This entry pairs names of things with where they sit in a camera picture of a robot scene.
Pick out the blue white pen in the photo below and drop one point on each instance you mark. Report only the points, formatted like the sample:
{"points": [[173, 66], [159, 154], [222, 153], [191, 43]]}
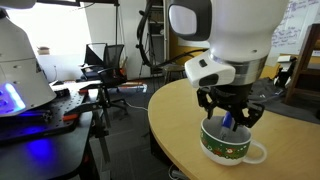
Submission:
{"points": [[225, 126]]}

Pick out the grey cloth on table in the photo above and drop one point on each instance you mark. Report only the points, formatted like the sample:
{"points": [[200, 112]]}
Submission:
{"points": [[300, 106]]}

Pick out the white green christmas mug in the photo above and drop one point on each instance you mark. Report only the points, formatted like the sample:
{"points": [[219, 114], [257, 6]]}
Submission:
{"points": [[238, 146]]}

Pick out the round wooden stool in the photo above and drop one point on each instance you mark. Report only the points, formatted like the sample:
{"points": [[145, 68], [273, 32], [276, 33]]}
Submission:
{"points": [[172, 68]]}

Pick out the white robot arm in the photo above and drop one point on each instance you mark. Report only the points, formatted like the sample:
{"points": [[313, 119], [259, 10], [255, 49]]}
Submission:
{"points": [[239, 33]]}

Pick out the white whiteboard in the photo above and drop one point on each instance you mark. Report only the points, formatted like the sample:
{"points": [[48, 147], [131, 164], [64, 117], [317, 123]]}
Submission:
{"points": [[290, 34]]}

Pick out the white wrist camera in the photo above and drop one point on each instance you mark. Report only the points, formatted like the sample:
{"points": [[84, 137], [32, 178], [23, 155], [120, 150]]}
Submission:
{"points": [[204, 71]]}

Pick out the orange black clamp front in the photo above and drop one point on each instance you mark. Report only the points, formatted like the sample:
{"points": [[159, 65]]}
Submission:
{"points": [[77, 111]]}

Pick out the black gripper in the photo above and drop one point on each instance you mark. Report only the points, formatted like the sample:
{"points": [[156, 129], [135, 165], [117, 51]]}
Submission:
{"points": [[231, 97]]}

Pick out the black office chair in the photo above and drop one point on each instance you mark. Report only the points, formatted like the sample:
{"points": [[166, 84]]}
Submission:
{"points": [[102, 62]]}

